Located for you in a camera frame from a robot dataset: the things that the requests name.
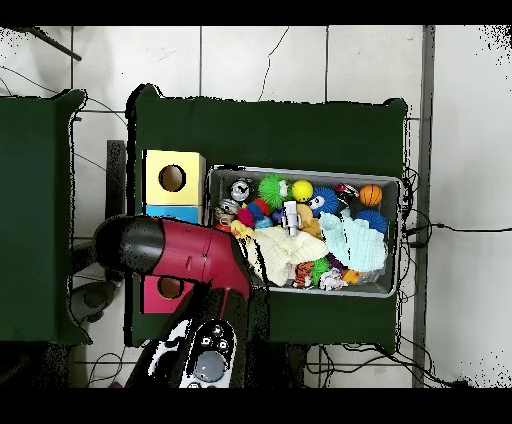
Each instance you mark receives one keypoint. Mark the cream waffle cloth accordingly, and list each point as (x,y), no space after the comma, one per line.
(284,252)

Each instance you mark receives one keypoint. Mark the light blue waffle cloth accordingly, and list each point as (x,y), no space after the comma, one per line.
(356,244)

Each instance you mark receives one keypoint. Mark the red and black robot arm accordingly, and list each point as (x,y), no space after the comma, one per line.
(200,252)

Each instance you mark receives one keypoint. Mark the shallow clear mesh bin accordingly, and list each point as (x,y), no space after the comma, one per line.
(391,276)

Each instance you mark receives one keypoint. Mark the crushed silver soda can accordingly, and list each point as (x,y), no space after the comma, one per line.
(240,190)

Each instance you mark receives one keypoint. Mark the large green spiky ball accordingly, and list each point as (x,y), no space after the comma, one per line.
(274,190)

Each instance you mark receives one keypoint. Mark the grey metal toy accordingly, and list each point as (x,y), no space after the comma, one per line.
(290,218)

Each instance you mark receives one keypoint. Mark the yellow ball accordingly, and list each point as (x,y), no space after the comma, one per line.
(302,190)

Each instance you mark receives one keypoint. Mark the blue spiky ball with eyes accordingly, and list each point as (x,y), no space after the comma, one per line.
(324,202)

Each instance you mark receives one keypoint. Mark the dark green table cloth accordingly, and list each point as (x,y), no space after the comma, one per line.
(264,136)

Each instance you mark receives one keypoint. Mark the orange striped tiger toy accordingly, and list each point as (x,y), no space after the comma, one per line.
(302,274)

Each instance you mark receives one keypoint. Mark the orange basketball toy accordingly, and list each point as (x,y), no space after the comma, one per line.
(370,195)

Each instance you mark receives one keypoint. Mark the black flat panel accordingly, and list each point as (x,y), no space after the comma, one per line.
(117,172)

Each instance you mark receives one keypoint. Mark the grey stand base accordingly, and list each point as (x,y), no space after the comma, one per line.
(84,302)

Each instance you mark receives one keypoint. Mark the green cloth side table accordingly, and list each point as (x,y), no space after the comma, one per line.
(36,216)

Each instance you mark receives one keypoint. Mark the dark thin rod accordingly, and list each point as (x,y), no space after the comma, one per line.
(52,44)

